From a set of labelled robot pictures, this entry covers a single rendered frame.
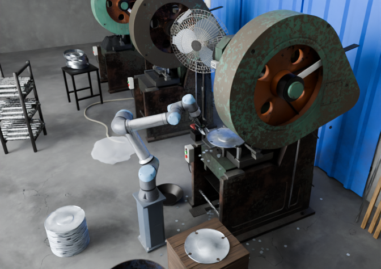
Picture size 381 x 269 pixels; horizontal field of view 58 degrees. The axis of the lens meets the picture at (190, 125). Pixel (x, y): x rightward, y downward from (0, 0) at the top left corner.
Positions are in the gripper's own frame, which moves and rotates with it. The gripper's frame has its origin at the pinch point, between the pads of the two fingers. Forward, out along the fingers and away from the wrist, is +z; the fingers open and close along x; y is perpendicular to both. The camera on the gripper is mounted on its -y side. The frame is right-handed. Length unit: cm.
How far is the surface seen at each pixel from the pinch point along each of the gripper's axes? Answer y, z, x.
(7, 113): -204, -20, -132
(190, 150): -19.9, 22.6, -11.6
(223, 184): 26.4, 25.9, -12.6
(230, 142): 9.1, 14.7, 11.5
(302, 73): 48, -31, 57
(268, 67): 41, -45, 40
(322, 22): 51, -55, 75
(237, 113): 47, -37, 9
